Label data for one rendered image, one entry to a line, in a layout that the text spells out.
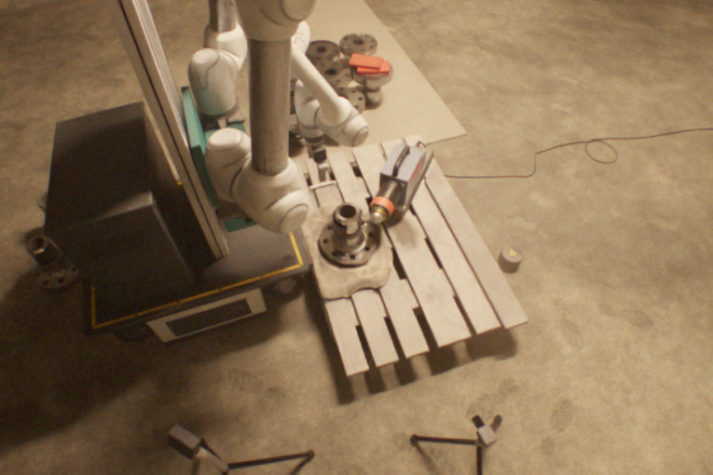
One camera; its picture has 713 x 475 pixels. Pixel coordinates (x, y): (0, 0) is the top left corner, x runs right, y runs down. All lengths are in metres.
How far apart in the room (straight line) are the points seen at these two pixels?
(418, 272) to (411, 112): 1.29
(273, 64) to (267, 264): 1.02
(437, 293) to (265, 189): 1.04
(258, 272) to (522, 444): 1.25
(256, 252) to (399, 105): 1.56
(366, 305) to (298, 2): 1.34
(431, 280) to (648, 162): 1.75
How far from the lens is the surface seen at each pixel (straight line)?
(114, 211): 1.52
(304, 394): 1.97
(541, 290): 2.31
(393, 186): 2.02
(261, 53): 1.03
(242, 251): 1.93
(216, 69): 1.74
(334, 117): 1.33
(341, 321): 1.91
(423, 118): 2.96
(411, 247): 2.11
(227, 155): 1.35
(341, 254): 2.01
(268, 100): 1.08
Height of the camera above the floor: 1.88
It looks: 51 degrees down
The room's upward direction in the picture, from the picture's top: straight up
